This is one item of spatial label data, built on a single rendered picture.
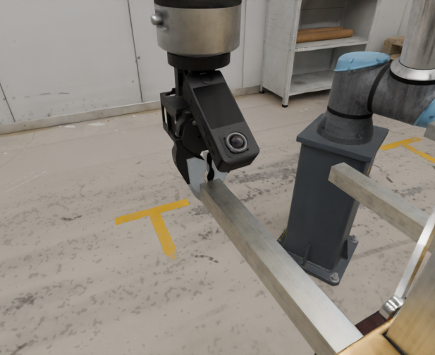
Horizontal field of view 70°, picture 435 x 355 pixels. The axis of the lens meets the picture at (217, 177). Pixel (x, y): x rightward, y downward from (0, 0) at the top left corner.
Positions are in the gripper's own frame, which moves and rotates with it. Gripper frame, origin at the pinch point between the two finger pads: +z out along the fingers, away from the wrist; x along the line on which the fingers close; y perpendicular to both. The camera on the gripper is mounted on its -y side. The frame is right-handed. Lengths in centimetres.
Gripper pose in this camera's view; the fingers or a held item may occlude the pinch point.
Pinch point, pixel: (207, 197)
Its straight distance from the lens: 45.3
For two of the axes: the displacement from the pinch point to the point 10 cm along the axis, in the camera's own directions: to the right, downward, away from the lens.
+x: -8.9, 2.6, -3.7
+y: -4.5, -5.3, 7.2
